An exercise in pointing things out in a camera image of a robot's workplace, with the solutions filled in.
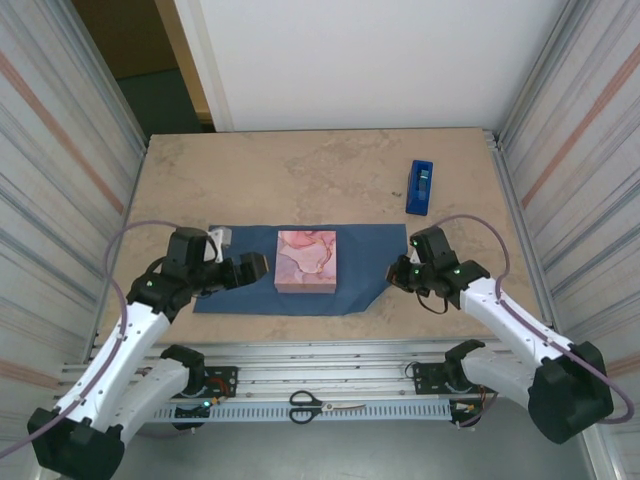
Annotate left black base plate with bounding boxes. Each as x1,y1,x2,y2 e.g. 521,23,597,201
199,365,239,400

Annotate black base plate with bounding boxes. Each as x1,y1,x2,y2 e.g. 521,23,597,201
199,365,239,400
412,362,484,397

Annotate blue tape dispenser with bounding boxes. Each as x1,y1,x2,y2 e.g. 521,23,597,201
404,159,435,217

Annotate aluminium rail frame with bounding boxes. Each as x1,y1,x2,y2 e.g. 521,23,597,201
59,338,601,401

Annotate pink marbled gift box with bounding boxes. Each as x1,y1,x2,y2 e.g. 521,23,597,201
274,229,339,295

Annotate black handled scissors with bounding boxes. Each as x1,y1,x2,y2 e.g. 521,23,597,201
288,390,367,425

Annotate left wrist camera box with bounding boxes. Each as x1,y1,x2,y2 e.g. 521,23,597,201
208,227,234,264

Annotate blue wrapping paper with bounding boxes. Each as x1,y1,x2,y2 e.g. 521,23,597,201
192,223,407,317

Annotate grey slotted cable duct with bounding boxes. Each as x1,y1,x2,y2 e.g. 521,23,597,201
149,402,454,424

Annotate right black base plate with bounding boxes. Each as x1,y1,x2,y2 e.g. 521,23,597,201
412,362,484,397

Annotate tan wooden door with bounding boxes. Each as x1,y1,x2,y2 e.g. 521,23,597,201
153,0,217,134

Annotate small black electronics module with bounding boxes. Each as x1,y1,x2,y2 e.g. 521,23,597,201
448,398,485,431
171,398,222,432

